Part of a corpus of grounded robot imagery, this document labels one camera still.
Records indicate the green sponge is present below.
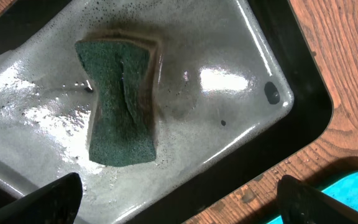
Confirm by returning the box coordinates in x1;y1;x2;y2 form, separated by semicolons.
75;40;157;167

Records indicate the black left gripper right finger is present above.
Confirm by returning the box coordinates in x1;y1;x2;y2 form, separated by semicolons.
276;175;358;224

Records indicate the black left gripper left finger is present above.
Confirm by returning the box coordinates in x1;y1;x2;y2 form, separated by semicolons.
0;172;83;224

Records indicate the black water tray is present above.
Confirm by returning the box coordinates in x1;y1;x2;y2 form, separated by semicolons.
0;1;333;223

